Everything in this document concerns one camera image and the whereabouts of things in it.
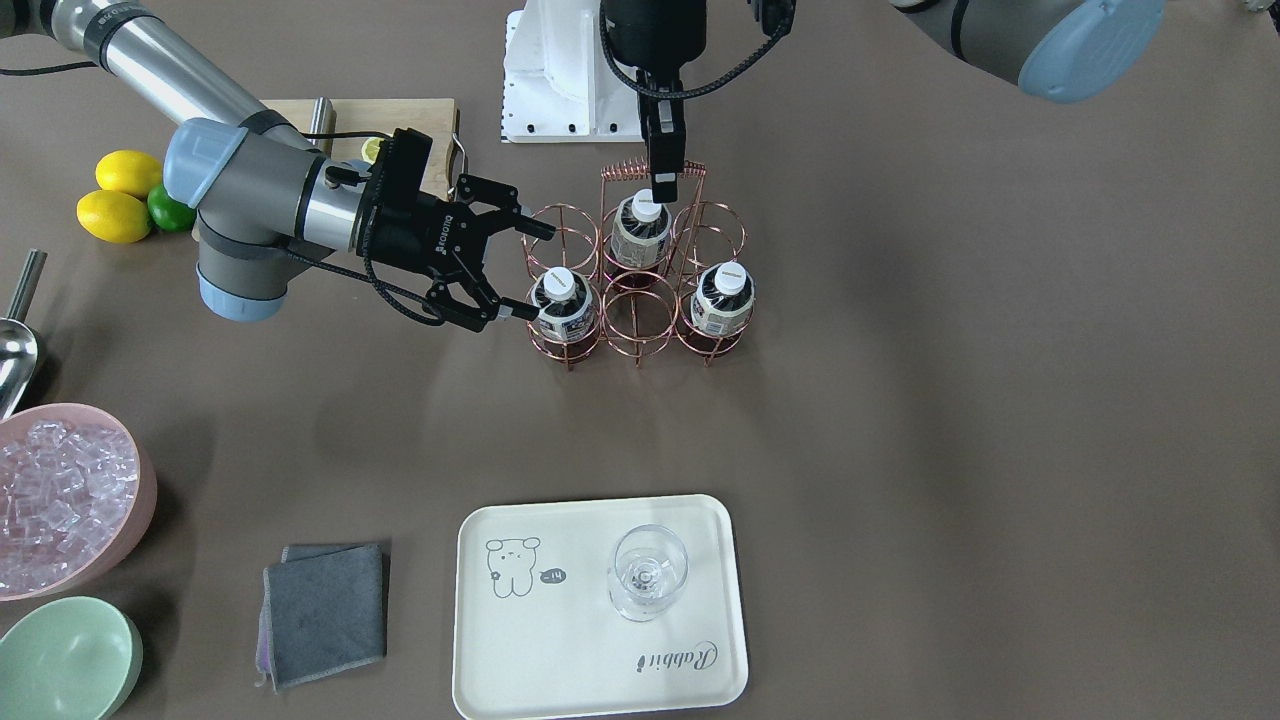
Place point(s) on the half lemon on board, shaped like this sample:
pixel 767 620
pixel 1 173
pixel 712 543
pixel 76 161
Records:
pixel 370 149

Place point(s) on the knife on cutting board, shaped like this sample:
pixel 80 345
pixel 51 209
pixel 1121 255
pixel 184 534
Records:
pixel 323 118

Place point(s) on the wooden cutting board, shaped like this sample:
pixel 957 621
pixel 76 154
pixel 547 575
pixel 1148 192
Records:
pixel 436 118

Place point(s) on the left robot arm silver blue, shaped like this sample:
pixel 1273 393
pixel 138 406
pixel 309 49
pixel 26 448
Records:
pixel 1062 51

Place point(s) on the tea bottle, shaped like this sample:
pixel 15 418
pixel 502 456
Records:
pixel 566 306
pixel 642 227
pixel 722 303

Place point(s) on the green bowl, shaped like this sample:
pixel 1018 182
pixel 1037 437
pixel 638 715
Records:
pixel 77 658

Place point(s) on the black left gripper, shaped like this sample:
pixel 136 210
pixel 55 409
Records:
pixel 648 28

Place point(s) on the grey folded cloth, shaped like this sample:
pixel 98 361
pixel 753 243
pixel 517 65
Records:
pixel 324 611

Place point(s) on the tea bottle front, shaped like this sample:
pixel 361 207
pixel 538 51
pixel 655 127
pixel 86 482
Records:
pixel 722 303
pixel 566 306

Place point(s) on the clear wine glass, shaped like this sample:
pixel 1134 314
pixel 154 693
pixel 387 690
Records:
pixel 648 572

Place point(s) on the yellow lemon upper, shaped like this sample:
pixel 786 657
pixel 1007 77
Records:
pixel 129 171

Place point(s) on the pink bowl with ice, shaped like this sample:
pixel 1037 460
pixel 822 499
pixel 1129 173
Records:
pixel 78 495

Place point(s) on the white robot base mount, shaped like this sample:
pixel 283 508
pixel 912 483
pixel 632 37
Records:
pixel 557 88

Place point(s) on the yellow lemon lower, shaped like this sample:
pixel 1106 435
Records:
pixel 113 216

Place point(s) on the cream serving tray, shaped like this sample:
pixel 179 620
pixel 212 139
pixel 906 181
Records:
pixel 536 635

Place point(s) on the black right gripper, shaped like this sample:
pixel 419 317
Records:
pixel 412 240

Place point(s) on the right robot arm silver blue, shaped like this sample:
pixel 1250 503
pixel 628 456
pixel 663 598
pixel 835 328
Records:
pixel 270 204

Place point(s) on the green lime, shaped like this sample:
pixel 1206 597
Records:
pixel 167 214

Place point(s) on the yellow lemon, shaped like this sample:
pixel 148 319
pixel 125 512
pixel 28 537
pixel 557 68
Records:
pixel 113 216
pixel 129 171

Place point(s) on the steel ice scoop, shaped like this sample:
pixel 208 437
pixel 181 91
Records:
pixel 20 345

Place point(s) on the copper wire bottle basket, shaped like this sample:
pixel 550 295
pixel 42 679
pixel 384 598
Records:
pixel 638 312

